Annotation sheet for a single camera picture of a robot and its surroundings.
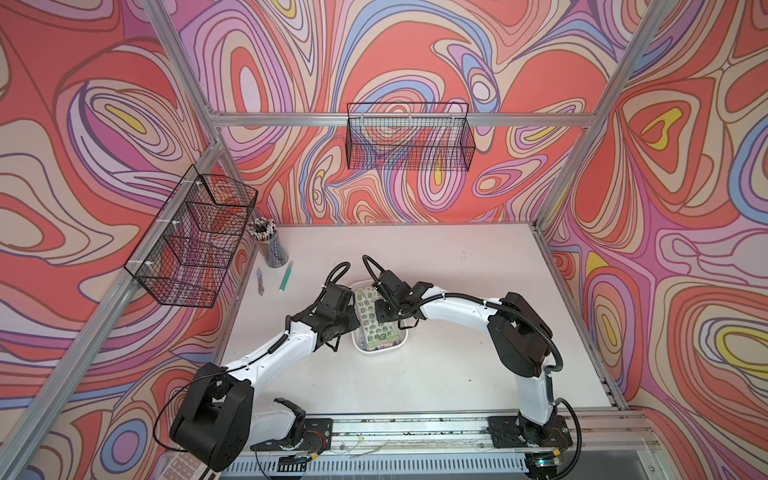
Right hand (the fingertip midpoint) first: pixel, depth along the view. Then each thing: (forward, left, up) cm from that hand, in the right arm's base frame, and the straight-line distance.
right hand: (385, 319), depth 91 cm
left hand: (-2, +8, +4) cm, 9 cm away
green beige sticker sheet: (-5, +3, +2) cm, 6 cm away
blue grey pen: (+15, +43, -1) cm, 45 cm away
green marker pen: (+16, +35, -1) cm, 38 cm away
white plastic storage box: (-6, +8, -1) cm, 10 cm away
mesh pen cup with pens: (+24, +38, +16) cm, 48 cm away
